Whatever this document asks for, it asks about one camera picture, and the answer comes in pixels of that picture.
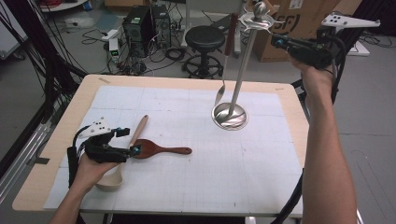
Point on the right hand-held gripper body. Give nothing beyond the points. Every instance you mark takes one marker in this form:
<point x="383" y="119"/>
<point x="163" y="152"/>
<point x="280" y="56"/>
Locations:
<point x="314" y="56"/>

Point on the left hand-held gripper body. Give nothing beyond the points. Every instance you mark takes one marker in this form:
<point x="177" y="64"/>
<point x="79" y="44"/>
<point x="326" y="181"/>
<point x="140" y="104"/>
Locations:
<point x="102" y="151"/>

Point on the light wooden spoon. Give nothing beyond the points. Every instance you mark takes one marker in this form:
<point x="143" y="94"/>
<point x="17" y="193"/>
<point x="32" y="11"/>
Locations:
<point x="140" y="127"/>

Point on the dark brown wooden rice paddle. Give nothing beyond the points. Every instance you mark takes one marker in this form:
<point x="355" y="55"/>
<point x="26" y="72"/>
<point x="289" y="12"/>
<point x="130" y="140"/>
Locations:
<point x="162" y="149"/>

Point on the metal utensil stand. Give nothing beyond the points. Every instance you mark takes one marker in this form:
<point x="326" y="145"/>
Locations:
<point x="241" y="74"/>

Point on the person's right hand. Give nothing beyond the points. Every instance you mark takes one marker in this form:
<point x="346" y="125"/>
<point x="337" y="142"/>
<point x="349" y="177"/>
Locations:
<point x="316" y="81"/>

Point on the person's left hand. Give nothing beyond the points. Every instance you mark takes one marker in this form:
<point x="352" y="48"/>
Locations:
<point x="90" y="174"/>

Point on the large cardboard box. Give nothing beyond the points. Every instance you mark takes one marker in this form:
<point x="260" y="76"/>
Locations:
<point x="299" y="12"/>

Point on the white metal stand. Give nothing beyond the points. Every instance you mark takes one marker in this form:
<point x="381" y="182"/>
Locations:
<point x="239" y="46"/>

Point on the white flat board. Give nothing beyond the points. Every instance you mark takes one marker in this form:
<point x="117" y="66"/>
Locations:
<point x="358" y="49"/>

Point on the black flat device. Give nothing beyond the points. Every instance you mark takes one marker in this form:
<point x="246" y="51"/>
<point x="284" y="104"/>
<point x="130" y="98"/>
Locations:
<point x="219" y="24"/>

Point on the black tape strip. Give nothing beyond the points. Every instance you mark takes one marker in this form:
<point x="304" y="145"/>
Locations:
<point x="39" y="160"/>

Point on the black round stool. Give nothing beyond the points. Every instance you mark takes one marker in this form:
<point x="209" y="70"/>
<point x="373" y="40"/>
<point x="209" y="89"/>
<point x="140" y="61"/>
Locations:
<point x="204" y="37"/>

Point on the white grid mat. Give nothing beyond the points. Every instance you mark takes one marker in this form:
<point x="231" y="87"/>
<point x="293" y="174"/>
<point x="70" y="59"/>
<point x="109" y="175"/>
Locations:
<point x="202" y="186"/>

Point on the small device with green display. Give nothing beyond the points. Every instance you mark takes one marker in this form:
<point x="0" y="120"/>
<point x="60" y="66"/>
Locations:
<point x="114" y="49"/>

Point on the white power strip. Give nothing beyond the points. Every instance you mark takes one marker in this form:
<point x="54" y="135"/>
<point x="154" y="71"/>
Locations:
<point x="110" y="34"/>

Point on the wide black computer tower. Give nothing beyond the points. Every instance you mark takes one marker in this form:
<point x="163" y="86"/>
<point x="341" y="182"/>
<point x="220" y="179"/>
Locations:
<point x="137" y="31"/>

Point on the narrow black computer tower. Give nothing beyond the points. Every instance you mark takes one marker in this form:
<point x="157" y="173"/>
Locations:
<point x="162" y="25"/>

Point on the white round table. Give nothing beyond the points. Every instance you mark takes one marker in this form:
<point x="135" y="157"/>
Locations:
<point x="65" y="4"/>

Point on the aluminium rail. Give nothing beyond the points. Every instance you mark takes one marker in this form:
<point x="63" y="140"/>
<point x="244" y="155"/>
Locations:
<point x="21" y="155"/>
<point x="306" y="112"/>

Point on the black metal frame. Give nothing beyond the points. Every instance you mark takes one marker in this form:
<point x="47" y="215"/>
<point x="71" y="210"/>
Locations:
<point x="364" y="9"/>
<point x="51" y="90"/>

